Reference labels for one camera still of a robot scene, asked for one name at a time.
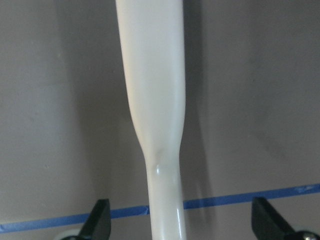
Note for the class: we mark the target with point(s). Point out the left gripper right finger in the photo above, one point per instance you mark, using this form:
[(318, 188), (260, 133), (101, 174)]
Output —
[(268, 224)]

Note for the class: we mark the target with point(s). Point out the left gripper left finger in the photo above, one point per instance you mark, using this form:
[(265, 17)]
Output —
[(98, 224)]

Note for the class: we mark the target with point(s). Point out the white hand brush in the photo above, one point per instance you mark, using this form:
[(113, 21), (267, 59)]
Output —
[(153, 52)]

